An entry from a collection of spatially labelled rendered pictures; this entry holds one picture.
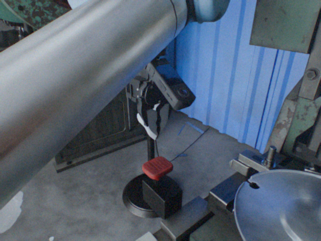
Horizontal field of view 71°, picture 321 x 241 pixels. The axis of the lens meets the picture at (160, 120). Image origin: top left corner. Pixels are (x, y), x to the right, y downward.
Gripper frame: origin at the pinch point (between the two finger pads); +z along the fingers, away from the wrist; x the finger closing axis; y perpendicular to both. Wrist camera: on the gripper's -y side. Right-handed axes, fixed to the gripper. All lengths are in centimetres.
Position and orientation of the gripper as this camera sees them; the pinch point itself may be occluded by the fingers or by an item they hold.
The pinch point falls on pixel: (157, 135)
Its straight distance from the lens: 53.8
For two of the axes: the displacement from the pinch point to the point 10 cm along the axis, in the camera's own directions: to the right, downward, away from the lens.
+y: -6.2, -3.7, 6.9
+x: -7.8, 2.9, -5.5
